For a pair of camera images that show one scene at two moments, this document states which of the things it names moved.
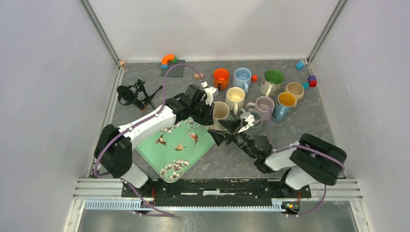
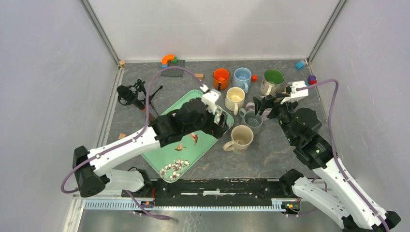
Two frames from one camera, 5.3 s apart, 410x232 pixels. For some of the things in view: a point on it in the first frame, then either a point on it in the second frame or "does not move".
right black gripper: (218, 137) to (269, 101)
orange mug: (221, 78) does not move
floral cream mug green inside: (271, 82) does not move
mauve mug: (264, 104) does not move
